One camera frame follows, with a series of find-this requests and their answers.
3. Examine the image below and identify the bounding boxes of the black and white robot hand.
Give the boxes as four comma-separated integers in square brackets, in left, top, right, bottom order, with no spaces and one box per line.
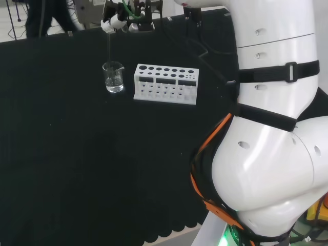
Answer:
[100,0,156,33]

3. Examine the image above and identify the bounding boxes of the clear glass rod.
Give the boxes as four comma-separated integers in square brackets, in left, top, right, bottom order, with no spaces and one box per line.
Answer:
[107,31,112,79]

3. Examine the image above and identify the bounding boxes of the clear glass beaker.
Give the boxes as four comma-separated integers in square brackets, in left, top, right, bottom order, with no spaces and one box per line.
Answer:
[102,61,126,94]

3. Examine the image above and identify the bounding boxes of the white test tube rack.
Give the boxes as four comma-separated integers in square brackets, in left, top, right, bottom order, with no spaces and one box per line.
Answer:
[133,63,200,106]

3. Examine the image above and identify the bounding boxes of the grey metal cabinet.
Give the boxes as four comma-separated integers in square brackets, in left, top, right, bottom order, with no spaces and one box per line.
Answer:
[76,0,108,29]

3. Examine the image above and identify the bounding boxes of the person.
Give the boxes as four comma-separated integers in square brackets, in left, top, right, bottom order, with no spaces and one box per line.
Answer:
[25,0,86,38]

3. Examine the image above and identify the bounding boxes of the black bench cloth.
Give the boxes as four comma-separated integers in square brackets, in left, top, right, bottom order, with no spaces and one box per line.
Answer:
[0,11,241,246]

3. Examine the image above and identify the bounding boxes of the green robot cable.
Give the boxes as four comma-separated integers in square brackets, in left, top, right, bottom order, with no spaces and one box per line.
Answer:
[121,0,142,20]

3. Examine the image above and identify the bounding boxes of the orange robot cable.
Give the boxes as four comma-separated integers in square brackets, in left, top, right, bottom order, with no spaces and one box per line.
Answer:
[190,113,245,231]

